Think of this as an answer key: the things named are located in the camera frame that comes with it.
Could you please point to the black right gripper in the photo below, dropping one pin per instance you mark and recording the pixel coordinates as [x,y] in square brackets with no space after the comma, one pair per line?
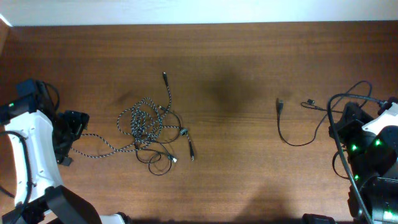
[352,119]

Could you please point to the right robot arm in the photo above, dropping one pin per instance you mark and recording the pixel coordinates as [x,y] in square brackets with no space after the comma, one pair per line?
[371,145]

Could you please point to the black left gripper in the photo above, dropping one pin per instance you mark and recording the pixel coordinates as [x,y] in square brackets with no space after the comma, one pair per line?
[73,125]

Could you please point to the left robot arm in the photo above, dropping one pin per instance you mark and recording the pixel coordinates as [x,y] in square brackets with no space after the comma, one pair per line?
[41,139]

